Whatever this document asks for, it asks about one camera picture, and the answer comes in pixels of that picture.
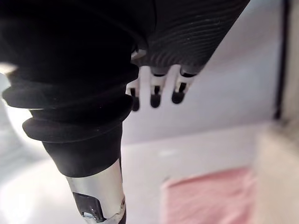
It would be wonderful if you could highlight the pink towel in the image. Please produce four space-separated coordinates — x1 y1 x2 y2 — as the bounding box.
161 167 260 224

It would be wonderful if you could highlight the black vertical frame strip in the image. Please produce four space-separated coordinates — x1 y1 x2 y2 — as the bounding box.
273 0 290 119

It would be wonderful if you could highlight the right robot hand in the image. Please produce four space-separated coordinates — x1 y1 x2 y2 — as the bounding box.
0 0 251 224

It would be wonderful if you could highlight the beige blurred object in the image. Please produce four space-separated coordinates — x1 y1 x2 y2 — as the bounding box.
253 121 299 224

